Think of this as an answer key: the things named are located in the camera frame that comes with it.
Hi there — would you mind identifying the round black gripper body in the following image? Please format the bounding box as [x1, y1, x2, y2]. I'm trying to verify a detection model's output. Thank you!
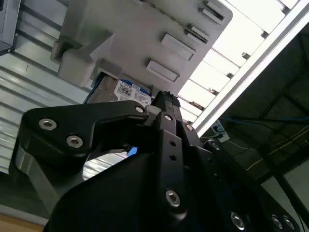
[43, 152, 242, 232]

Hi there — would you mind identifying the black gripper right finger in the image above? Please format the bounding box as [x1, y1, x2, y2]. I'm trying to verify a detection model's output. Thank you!
[169, 93, 305, 232]

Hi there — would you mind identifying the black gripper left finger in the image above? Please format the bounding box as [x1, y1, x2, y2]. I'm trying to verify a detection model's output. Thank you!
[9, 91, 189, 219]

